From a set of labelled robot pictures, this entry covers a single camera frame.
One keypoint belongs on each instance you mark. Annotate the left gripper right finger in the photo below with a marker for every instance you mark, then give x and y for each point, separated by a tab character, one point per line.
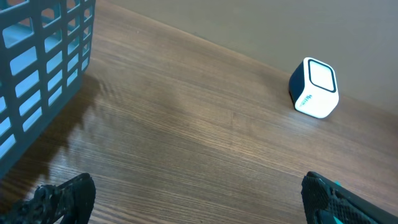
324	202

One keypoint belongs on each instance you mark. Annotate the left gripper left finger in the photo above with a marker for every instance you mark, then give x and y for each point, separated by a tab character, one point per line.
71	202

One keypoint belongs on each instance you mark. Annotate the white barcode scanner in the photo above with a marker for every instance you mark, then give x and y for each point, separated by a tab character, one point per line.
313	88

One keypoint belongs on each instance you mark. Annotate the grey plastic mesh basket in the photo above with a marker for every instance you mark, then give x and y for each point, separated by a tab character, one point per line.
45	50

